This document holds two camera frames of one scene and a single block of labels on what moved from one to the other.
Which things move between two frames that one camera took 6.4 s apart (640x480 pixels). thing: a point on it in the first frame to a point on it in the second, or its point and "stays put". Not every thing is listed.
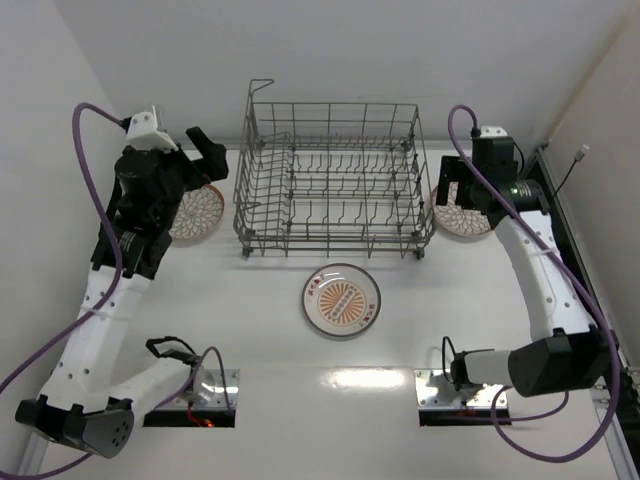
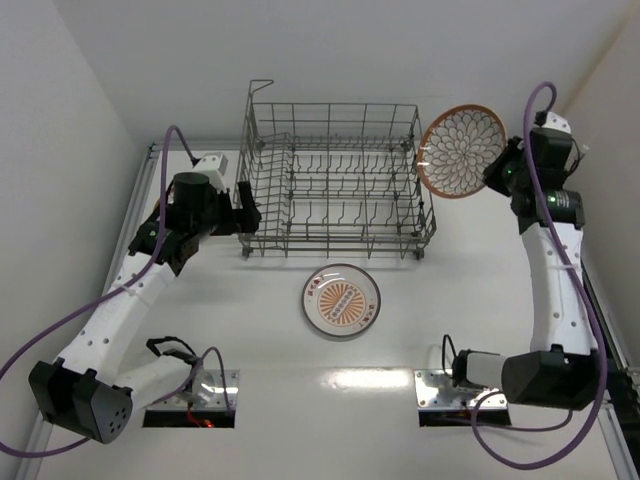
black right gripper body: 451,181 to 501,165
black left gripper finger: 213,154 to 251,215
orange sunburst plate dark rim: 341,300 stays put
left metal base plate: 207,393 stays put
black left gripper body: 187,157 to 245,210
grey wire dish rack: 332,180 stays put
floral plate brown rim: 458,219 to 455,148
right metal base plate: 435,390 stays put
